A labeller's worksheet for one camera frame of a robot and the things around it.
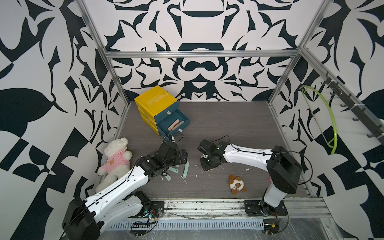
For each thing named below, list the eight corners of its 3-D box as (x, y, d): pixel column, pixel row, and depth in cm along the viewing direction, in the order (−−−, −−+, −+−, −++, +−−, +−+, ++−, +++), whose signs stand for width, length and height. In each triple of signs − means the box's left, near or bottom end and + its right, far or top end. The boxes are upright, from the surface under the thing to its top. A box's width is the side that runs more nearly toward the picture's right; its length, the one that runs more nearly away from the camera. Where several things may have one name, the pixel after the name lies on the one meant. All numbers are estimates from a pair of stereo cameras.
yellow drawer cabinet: (142, 121, 110) (133, 99, 93) (162, 107, 118) (157, 85, 101) (159, 137, 101) (152, 115, 84) (179, 121, 110) (177, 99, 93)
